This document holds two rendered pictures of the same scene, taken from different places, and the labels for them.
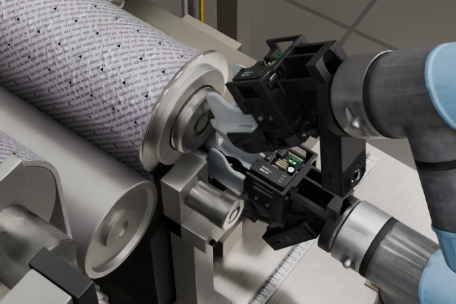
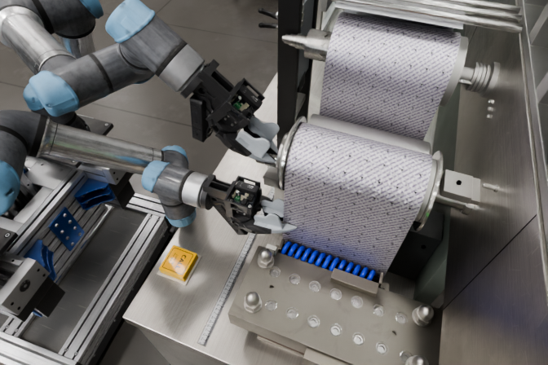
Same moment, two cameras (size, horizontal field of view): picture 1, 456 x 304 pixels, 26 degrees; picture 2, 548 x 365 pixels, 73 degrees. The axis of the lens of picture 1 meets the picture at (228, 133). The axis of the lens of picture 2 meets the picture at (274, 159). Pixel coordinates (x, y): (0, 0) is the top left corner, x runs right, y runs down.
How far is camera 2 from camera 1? 113 cm
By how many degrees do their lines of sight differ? 77
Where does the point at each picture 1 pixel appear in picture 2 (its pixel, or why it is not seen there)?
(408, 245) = (174, 172)
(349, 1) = not seen: outside the picture
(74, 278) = not seen: outside the picture
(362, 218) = (196, 180)
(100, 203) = (315, 117)
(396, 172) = (186, 334)
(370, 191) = (201, 314)
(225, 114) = (267, 127)
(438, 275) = (160, 164)
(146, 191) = not seen: hidden behind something
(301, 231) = not seen: hidden behind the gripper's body
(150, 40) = (322, 146)
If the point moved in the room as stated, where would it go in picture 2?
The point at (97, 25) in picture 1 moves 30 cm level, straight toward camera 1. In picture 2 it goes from (356, 146) to (278, 58)
